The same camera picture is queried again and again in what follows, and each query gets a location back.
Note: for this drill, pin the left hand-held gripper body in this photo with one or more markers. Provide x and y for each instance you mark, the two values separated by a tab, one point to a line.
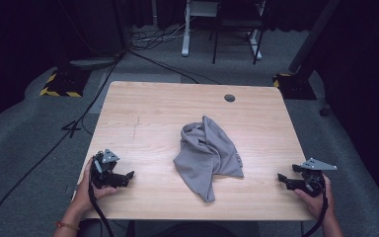
101	168

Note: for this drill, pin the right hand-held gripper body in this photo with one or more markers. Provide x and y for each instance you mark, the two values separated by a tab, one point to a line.
314	181

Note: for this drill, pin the gray pants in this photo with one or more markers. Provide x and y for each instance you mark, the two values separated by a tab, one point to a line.
204	154

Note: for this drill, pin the person's right hand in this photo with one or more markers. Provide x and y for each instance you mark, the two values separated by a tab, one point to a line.
316	204

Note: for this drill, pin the person's left hand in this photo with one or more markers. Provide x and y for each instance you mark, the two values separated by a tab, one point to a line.
84	194

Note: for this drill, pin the black caster wheel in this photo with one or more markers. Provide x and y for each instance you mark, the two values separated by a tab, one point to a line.
324	111

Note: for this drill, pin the yellow black striped stand base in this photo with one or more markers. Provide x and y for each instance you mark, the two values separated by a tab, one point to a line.
64	84
296	87

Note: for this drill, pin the person's dark lap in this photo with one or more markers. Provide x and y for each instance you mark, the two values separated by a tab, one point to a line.
194	230

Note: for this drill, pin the gray flat stand base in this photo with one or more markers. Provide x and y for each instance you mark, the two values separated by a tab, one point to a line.
93	62

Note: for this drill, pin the black slanted stand pole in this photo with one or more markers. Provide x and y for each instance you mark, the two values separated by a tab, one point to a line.
312	36

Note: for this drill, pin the black metal chair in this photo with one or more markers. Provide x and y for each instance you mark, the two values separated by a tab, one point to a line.
240	23

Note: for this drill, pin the white desk frame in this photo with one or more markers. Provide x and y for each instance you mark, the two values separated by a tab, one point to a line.
186	36

